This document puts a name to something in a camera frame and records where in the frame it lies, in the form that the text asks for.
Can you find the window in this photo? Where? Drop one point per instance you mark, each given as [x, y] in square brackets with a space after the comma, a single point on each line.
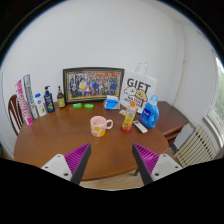
[218, 103]

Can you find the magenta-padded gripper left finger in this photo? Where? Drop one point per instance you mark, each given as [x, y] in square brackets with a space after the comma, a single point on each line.
[60, 165]

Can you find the blue tissue pack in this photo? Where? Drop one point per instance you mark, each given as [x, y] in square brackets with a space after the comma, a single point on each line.
[111, 104]

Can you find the blue detergent bottle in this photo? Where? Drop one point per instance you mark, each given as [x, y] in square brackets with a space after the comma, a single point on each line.
[149, 115]

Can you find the dark blue pump bottle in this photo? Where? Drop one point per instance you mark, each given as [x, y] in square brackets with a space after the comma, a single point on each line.
[49, 103]

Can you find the framed group photo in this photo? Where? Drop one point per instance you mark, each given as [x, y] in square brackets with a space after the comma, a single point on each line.
[93, 85]

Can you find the white shampoo bottle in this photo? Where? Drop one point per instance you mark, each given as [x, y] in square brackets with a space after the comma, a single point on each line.
[40, 107]

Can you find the white radiator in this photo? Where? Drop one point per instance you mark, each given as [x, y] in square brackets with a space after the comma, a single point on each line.
[196, 146]

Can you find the white remote control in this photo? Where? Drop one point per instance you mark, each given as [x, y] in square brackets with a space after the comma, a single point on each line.
[140, 127]

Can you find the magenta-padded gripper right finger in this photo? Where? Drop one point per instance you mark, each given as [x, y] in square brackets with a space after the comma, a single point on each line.
[163, 165]

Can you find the red round coaster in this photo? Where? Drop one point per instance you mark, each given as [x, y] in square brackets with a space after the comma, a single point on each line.
[126, 132]

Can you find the white paper gift bag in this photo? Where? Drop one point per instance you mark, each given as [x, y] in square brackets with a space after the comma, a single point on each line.
[138, 88]

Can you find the dark wooden side table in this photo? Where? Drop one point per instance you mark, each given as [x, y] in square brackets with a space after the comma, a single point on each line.
[171, 118]

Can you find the pink mug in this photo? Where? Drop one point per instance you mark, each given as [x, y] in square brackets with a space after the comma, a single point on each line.
[98, 126]

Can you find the orange juice bottle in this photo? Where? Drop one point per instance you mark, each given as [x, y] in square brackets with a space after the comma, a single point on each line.
[128, 118]

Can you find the tall pink white box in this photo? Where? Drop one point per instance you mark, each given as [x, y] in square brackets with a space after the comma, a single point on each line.
[24, 105]

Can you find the brown wooden chair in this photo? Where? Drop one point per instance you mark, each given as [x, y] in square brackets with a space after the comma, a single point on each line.
[15, 115]

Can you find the amber pump bottle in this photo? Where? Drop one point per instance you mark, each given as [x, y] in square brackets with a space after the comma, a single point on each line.
[61, 101]

